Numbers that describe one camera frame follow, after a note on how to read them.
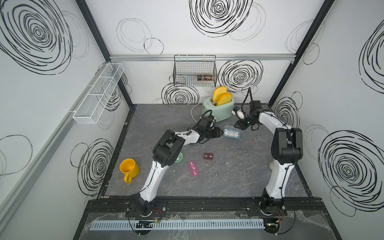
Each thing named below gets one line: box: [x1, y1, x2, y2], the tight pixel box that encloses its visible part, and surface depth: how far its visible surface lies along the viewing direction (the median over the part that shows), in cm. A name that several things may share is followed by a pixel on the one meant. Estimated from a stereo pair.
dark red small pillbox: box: [203, 152, 214, 160], surface depth 93 cm
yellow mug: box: [119, 158, 140, 184], surface depth 82 cm
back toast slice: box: [212, 86, 228, 102], surface depth 101 cm
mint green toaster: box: [202, 97, 235, 122], surface depth 102 cm
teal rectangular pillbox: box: [223, 128, 241, 139], surface depth 104 cm
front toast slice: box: [217, 93, 233, 106], surface depth 98 cm
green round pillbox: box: [175, 152, 183, 163], surface depth 91 cm
